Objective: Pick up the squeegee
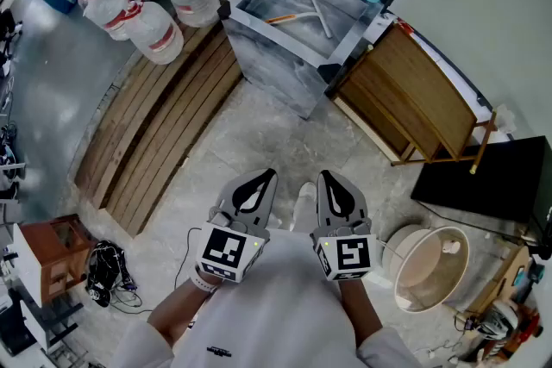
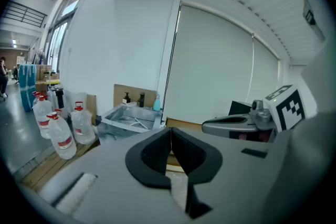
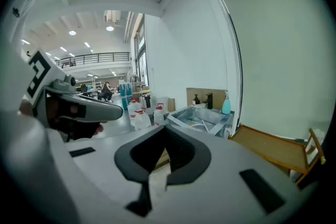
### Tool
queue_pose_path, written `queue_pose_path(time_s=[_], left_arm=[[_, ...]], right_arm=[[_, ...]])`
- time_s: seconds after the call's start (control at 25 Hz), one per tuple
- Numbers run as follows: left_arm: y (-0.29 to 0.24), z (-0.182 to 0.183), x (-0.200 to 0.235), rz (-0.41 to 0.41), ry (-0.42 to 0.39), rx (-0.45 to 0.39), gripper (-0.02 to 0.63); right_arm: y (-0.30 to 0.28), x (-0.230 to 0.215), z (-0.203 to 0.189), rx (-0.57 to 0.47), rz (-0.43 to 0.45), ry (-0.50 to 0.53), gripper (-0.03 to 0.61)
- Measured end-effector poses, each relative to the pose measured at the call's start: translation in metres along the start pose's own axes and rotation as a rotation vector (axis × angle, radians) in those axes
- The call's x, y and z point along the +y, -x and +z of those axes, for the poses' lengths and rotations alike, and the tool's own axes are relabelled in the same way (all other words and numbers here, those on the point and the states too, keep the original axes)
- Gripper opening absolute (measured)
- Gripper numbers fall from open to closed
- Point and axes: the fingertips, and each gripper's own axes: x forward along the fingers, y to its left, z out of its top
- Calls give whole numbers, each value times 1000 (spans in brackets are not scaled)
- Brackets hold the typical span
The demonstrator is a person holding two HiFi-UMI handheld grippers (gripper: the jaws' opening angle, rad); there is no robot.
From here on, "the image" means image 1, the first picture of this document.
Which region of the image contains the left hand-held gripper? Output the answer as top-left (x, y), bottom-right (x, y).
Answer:
top-left (196, 167), bottom-right (279, 284)

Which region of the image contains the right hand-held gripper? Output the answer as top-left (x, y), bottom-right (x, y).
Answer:
top-left (310, 169), bottom-right (378, 283)

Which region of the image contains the white squeegee with orange grip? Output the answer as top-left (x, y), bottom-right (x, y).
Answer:
top-left (265, 0), bottom-right (334, 40)

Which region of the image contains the person's right forearm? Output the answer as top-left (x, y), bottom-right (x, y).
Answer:
top-left (338, 273), bottom-right (386, 353)

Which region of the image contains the person's left forearm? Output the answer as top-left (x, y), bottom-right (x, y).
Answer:
top-left (147, 271), bottom-right (216, 349)

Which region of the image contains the person's leg in pale trousers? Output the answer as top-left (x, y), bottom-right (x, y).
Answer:
top-left (288, 181), bottom-right (319, 234)

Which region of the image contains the white wrist watch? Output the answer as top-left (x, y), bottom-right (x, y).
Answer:
top-left (189, 265), bottom-right (219, 295)

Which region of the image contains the person's white shirt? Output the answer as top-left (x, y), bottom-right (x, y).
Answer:
top-left (114, 228), bottom-right (424, 368)

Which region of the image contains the round white lamp shade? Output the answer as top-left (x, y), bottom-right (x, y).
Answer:
top-left (381, 221), bottom-right (472, 314)

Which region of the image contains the wooden plank platform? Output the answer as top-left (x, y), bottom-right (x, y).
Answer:
top-left (73, 19), bottom-right (245, 239)

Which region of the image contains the folded wooden table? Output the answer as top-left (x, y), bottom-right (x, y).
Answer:
top-left (331, 23), bottom-right (499, 176)

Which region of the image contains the crumpled white tissue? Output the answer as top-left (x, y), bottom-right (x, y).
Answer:
top-left (494, 104), bottom-right (518, 135)

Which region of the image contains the small brown wooden cabinet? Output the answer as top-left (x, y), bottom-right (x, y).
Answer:
top-left (19, 214), bottom-right (98, 309)

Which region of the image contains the white and red appliance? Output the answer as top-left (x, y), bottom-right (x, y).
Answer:
top-left (473, 296), bottom-right (545, 364)

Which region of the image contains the bundle of black cables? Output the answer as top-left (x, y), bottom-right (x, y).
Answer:
top-left (85, 240), bottom-right (144, 310)

